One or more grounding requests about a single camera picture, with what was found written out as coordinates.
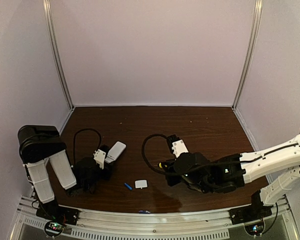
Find white remote control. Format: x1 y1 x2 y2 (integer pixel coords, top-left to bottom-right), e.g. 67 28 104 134
104 141 127 164

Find white battery cover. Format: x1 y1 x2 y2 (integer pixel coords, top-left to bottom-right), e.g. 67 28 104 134
134 179 148 189

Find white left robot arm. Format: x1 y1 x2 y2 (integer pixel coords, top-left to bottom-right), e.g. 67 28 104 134
17 125 113 204

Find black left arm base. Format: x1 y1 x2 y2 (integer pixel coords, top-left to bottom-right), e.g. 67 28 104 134
36 199 80 239

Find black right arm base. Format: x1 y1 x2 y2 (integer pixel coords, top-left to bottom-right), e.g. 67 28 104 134
228 190 272 237

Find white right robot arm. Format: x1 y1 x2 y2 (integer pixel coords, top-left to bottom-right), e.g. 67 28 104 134
158 133 300 209

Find blue battery in remote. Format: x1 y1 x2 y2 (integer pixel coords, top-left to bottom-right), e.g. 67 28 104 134
124 183 133 191

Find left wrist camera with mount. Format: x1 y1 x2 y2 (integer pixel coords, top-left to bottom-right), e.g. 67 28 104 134
93 149 107 170

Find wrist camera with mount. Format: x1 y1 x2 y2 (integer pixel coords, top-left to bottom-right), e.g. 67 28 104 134
166 134 189 158
93 149 107 170

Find black left camera cable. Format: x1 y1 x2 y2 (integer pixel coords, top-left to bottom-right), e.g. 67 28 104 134
73 128 102 166

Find black camera cable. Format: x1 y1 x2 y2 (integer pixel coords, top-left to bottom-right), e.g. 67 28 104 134
73 128 102 166
142 133 241 176

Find aluminium front rail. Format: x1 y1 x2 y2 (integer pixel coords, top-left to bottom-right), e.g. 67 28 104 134
14 202 293 240

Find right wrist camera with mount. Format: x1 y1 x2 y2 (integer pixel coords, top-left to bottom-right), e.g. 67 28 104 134
166 134 189 158

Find black right camera cable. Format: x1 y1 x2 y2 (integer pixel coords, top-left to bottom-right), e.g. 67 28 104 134
142 133 241 176

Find right aluminium corner post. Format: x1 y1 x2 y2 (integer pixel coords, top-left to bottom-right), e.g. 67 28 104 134
232 0 263 111

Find aluminium corner post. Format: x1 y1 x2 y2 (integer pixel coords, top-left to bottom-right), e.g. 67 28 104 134
42 0 74 110
232 0 263 111

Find left aluminium corner post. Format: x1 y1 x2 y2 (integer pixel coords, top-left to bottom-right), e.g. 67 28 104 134
42 0 74 110

